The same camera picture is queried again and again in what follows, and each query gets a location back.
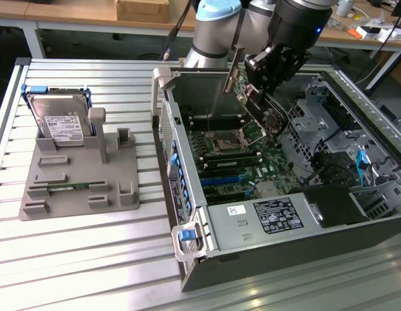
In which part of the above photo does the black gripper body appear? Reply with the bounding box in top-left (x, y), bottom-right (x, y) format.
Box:
top-left (264, 1), bottom-right (332, 88)

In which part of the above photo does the graphics card with metal bracket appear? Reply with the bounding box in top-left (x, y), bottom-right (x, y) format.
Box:
top-left (223, 44), bottom-right (289, 135)

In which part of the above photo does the white cup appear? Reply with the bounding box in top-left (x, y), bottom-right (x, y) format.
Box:
top-left (336, 0), bottom-right (355, 17)

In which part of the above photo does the cluttered wooden desk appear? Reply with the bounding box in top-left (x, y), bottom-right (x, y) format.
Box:
top-left (313, 0), bottom-right (401, 56)

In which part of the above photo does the metal disk bay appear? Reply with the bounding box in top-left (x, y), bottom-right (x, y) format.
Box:
top-left (284, 82), bottom-right (350, 153)

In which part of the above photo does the metal socket cover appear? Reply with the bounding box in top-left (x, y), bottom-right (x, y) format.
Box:
top-left (238, 122), bottom-right (268, 145)

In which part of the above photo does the black RAM slot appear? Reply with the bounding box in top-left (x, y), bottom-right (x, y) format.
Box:
top-left (188, 116), bottom-right (245, 132)

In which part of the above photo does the white and orange box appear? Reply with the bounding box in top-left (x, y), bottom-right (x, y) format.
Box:
top-left (347, 25), bottom-right (382, 41)

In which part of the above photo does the CPU socket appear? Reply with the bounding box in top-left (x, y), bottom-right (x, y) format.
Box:
top-left (208, 131), bottom-right (249, 155)

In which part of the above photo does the black RAM stick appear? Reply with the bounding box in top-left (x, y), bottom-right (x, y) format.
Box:
top-left (203, 155), bottom-right (264, 170)

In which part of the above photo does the green motherboard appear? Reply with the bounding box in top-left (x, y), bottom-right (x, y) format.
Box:
top-left (183, 113), bottom-right (301, 207)

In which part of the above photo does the black round fan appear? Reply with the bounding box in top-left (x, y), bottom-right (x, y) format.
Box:
top-left (312, 152), bottom-right (354, 189)

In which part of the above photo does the blue expansion slot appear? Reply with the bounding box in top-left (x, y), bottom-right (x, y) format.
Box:
top-left (200, 174), bottom-right (248, 187)

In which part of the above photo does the cardboard box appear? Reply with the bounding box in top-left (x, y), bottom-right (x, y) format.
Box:
top-left (114, 0), bottom-right (170, 23)

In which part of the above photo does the black expansion slot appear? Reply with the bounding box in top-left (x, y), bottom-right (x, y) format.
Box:
top-left (205, 190), bottom-right (249, 205)

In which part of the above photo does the black fan shroud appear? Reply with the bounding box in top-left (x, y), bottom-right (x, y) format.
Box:
top-left (289, 186), bottom-right (370, 228)

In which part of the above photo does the grey power supply unit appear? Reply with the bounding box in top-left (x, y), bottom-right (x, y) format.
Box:
top-left (206, 192), bottom-right (323, 252)

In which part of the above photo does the open black PC case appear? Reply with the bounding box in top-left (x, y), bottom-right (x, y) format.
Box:
top-left (151, 64), bottom-right (401, 292)

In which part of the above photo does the grey parts rack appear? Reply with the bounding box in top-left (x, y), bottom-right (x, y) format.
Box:
top-left (17, 106), bottom-right (141, 222)

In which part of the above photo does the green RAM stick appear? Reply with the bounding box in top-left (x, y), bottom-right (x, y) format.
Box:
top-left (47, 183), bottom-right (91, 190)

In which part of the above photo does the tall grey case handle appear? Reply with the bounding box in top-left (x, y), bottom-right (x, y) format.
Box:
top-left (152, 67), bottom-right (181, 118)

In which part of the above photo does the blue wire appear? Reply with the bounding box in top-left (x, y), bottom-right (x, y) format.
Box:
top-left (355, 149), bottom-right (371, 189)

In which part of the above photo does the grey handle with blue latch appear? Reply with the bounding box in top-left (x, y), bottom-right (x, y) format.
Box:
top-left (171, 222), bottom-right (207, 262)

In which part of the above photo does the hard disk with blue bracket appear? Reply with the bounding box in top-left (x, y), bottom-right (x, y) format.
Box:
top-left (21, 83), bottom-right (93, 146)

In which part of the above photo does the wooden desk with white frame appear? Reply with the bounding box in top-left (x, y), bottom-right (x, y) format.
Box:
top-left (0, 0), bottom-right (198, 59)

